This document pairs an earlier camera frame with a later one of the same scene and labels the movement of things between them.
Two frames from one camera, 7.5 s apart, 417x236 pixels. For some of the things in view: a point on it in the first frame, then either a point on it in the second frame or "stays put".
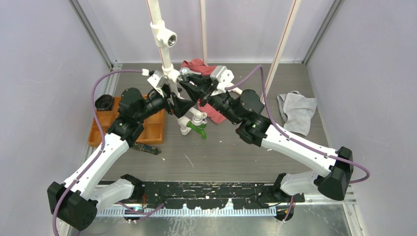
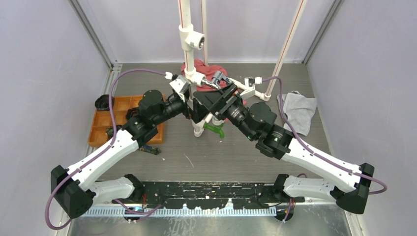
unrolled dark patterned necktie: (147, 148) stays put
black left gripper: (181, 106) → (199, 112)
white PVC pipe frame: (164, 37) → (191, 38)
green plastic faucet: (200, 128) → (217, 129)
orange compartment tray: (152, 132) stays put
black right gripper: (204, 88) → (213, 100)
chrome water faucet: (184, 73) → (219, 81)
